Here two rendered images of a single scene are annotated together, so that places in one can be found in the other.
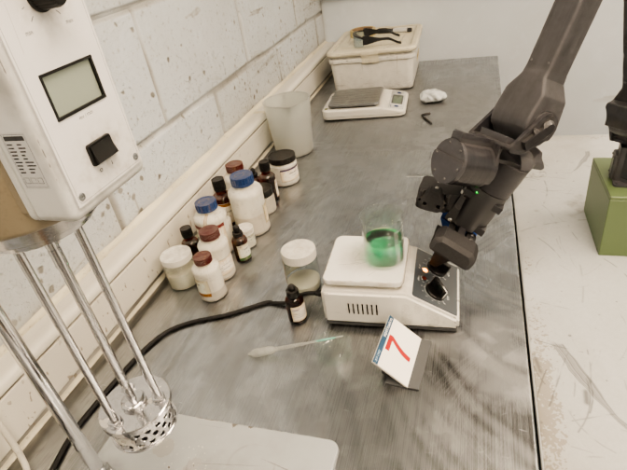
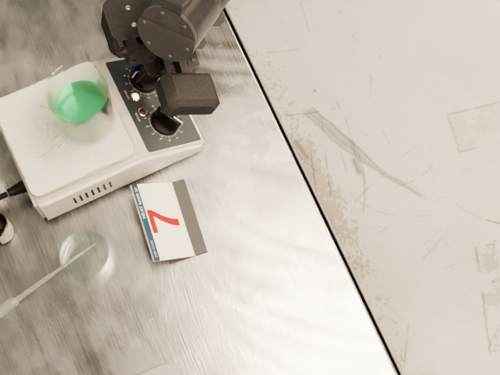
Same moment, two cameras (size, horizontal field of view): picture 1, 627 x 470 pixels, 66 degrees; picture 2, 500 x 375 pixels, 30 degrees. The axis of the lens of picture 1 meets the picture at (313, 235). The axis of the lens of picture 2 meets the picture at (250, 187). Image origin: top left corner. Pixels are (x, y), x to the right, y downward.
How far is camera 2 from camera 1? 56 cm
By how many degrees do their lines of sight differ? 49
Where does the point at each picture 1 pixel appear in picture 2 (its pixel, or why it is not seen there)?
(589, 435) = (372, 208)
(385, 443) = (211, 329)
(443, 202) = not seen: hidden behind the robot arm
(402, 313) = (141, 171)
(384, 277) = (109, 152)
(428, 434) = (243, 295)
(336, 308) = (59, 207)
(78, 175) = not seen: outside the picture
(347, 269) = (52, 161)
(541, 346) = (295, 121)
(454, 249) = (196, 106)
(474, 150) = (196, 13)
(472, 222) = not seen: hidden behind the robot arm
